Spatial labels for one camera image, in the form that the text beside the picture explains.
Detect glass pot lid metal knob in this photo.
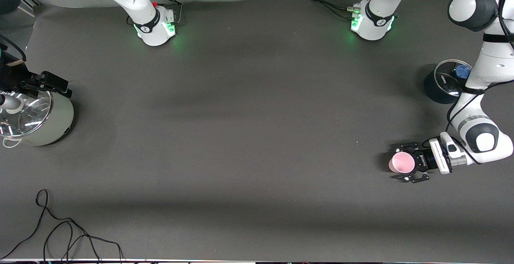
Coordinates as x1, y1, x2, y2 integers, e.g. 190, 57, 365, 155
0, 91, 53, 138

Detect black base cable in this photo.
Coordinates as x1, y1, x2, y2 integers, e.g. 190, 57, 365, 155
303, 0, 358, 19
149, 0, 184, 25

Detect glass lid blue knob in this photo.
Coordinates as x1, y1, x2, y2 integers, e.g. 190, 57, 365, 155
434, 59, 473, 97

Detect dark blue saucepan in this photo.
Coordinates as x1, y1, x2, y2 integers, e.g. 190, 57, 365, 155
424, 59, 474, 104

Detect aluminium frame rail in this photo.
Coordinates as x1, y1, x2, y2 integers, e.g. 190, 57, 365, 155
18, 0, 43, 17

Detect pink plastic cup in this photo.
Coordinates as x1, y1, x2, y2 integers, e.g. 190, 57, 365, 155
388, 151, 417, 174

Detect thin black loose cable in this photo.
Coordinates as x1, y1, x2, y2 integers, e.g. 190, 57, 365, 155
0, 189, 123, 261

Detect pale green cooking pot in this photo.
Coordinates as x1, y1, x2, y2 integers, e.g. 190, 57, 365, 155
0, 91, 75, 149

